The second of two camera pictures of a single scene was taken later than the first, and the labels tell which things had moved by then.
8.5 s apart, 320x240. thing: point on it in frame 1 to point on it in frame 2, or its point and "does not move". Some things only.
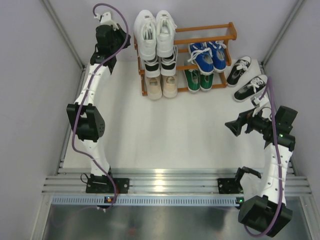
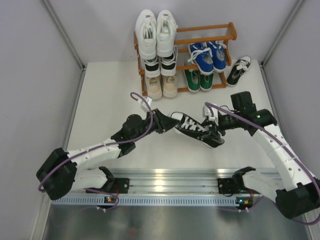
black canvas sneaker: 257,84 to 207,133
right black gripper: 245,117 to 214,130
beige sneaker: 169,85 does not move
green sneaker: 206,81 does not move
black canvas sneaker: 239,68 does not move
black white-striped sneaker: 168,65 does not move
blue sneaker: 201,56 does not move
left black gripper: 121,34 to 163,123
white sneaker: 165,27 does not move
